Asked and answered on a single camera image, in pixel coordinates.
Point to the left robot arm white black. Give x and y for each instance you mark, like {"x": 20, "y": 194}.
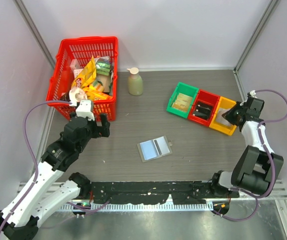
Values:
{"x": 23, "y": 217}

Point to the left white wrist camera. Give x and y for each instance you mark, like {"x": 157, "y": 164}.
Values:
{"x": 85, "y": 110}

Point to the green soap dispenser bottle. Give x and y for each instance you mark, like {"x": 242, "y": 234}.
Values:
{"x": 135, "y": 82}

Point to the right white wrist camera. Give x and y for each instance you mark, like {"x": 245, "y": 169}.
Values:
{"x": 251, "y": 94}

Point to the red plastic bin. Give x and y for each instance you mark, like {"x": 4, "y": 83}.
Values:
{"x": 208, "y": 98}

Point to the green snack packet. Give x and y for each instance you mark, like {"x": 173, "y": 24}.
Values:
{"x": 103, "y": 65}

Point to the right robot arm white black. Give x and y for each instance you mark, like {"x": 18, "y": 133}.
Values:
{"x": 258, "y": 166}

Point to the green plastic bin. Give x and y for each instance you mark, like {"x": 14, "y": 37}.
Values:
{"x": 185, "y": 89}

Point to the grey card holder wallet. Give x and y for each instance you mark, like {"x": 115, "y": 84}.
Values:
{"x": 162, "y": 146}

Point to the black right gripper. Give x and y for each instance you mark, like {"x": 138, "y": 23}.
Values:
{"x": 228, "y": 115}

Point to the cards in yellow bin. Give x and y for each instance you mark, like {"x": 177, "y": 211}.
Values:
{"x": 220, "y": 119}

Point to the cards in green bin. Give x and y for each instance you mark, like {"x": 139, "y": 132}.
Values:
{"x": 182, "y": 102}

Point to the yellow snack bag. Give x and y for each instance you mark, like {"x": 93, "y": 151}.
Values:
{"x": 87, "y": 85}

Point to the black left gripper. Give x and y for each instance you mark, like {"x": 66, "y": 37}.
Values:
{"x": 105, "y": 125}

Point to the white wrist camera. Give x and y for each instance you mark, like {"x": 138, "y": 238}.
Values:
{"x": 251, "y": 94}
{"x": 85, "y": 110}

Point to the red plastic shopping basket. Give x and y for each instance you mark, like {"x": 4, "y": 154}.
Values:
{"x": 82, "y": 49}

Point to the white paper roll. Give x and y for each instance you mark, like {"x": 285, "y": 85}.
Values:
{"x": 76, "y": 94}

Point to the white slotted cable duct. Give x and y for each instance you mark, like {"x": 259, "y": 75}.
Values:
{"x": 166, "y": 207}

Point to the black item in red bin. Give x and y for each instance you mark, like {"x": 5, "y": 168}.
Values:
{"x": 202, "y": 110}

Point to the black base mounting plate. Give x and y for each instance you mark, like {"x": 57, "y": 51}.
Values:
{"x": 152, "y": 192}

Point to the yellow plastic bin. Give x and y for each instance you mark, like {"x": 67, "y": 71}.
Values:
{"x": 224, "y": 103}

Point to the aluminium frame rail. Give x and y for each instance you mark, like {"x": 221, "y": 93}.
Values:
{"x": 278, "y": 192}

